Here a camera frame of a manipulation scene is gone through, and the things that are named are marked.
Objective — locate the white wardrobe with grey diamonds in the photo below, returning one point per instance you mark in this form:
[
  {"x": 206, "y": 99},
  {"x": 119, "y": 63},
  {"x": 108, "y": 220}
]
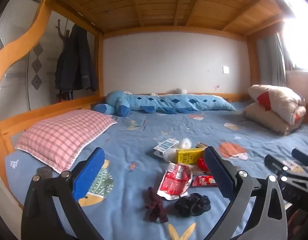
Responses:
[{"x": 47, "y": 85}]

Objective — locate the small brown packet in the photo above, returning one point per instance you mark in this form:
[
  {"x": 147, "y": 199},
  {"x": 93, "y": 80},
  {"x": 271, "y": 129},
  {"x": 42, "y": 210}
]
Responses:
[{"x": 201, "y": 145}]

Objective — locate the long blue plush toy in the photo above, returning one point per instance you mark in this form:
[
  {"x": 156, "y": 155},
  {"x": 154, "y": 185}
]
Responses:
[{"x": 169, "y": 102}]

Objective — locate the red white plastic wrapper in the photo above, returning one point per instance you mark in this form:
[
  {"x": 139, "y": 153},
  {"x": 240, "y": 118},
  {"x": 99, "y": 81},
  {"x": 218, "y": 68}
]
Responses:
[{"x": 174, "y": 180}]

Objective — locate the white tissue ball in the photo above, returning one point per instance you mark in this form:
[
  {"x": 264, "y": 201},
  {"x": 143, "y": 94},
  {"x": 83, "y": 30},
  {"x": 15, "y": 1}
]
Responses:
[{"x": 184, "y": 143}]

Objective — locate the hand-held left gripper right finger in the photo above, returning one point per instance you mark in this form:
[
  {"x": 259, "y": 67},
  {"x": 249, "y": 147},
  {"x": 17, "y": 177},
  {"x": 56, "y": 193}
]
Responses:
[{"x": 219, "y": 172}]

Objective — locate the black scrunchie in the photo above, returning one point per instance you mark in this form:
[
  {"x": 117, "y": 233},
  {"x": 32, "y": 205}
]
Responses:
[{"x": 191, "y": 205}]

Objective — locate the pink plaid pillow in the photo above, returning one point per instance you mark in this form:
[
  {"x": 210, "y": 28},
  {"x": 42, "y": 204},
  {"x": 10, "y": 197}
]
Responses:
[{"x": 63, "y": 135}]

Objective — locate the yellow box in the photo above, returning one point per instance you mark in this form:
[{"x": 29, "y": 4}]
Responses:
[{"x": 187, "y": 156}]

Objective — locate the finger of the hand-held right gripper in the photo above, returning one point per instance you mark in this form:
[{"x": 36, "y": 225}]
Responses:
[
  {"x": 275, "y": 163},
  {"x": 303, "y": 156}
]

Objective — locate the blue patterned bedsheet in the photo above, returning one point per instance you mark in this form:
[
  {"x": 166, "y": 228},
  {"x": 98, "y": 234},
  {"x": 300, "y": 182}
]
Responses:
[{"x": 144, "y": 135}]

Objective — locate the folded cream quilt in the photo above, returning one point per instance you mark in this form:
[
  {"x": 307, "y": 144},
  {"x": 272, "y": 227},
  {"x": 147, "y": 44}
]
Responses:
[{"x": 274, "y": 105}]

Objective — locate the white wall switch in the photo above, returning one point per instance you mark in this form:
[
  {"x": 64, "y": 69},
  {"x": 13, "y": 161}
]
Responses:
[{"x": 226, "y": 69}]

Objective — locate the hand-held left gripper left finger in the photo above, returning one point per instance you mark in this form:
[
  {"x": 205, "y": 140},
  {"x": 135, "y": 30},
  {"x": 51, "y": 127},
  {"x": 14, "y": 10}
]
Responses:
[{"x": 88, "y": 175}]

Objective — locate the wooden coat rack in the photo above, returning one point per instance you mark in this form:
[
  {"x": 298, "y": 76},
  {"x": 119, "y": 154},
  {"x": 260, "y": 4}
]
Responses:
[{"x": 59, "y": 27}]

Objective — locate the dark red sock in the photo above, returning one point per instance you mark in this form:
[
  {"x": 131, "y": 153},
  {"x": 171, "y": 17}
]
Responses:
[{"x": 155, "y": 205}]

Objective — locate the grey curtain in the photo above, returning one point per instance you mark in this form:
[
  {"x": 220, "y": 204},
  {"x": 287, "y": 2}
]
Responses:
[{"x": 274, "y": 60}]

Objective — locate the bright window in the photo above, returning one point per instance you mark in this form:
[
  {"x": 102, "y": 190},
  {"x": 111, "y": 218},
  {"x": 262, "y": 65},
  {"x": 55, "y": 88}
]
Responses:
[{"x": 301, "y": 42}]

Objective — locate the flat red snack packet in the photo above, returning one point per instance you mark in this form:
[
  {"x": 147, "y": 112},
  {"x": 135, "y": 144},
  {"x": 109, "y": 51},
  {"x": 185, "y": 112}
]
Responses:
[{"x": 202, "y": 180}]

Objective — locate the wooden bunk bed frame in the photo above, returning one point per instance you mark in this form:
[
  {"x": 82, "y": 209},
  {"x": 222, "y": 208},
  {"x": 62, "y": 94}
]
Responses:
[{"x": 133, "y": 5}]

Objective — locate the blue white carton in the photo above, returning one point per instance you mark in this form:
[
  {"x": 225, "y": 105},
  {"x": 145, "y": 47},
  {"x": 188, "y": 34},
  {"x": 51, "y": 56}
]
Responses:
[{"x": 165, "y": 145}]

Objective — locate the dark hanging jacket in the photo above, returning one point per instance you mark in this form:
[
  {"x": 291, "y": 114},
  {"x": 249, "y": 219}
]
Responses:
[{"x": 76, "y": 60}]

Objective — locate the small white plush toy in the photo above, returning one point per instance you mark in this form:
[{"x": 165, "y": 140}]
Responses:
[{"x": 181, "y": 91}]

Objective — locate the small red wrapper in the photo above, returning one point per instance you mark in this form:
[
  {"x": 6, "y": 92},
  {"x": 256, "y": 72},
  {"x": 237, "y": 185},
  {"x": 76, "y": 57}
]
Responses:
[{"x": 202, "y": 164}]

